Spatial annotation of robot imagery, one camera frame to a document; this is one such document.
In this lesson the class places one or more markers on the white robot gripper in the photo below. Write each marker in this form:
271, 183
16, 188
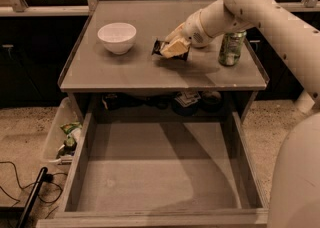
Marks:
193, 30

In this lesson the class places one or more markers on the black rxbar chocolate bar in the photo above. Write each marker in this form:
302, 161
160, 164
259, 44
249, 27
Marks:
176, 49

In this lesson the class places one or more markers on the dark items behind drawer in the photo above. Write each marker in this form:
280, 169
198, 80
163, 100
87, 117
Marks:
182, 103

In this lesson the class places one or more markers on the grey cabinet with counter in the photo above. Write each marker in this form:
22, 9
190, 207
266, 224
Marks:
92, 69

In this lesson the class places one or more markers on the open grey top drawer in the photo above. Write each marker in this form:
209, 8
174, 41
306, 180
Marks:
161, 172

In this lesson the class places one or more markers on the green soda can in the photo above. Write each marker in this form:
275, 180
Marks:
231, 46

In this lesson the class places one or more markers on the white ceramic bowl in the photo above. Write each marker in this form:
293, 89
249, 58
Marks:
118, 38

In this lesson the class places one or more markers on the clear plastic bin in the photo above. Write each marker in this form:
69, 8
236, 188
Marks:
56, 137

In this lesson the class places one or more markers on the white pole leg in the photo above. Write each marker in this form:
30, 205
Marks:
304, 102

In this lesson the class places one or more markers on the green snack packet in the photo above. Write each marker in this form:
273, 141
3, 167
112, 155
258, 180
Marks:
69, 127

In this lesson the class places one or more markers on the black bar on floor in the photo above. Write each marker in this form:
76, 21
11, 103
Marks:
32, 198

